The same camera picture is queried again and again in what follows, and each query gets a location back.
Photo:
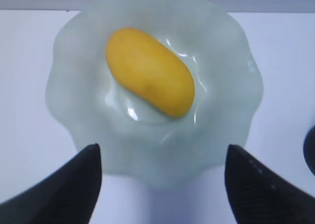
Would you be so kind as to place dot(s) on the black mesh pen holder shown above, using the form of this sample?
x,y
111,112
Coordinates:
x,y
309,150

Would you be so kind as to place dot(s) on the yellow mango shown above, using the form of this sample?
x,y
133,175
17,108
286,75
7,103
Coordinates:
x,y
144,66

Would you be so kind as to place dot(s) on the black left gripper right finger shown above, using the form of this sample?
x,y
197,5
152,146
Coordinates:
x,y
257,195

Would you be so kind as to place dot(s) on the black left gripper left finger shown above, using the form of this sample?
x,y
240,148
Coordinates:
x,y
68,196

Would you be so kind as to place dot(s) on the pale green wavy plate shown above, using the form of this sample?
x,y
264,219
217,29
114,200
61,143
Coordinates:
x,y
137,140

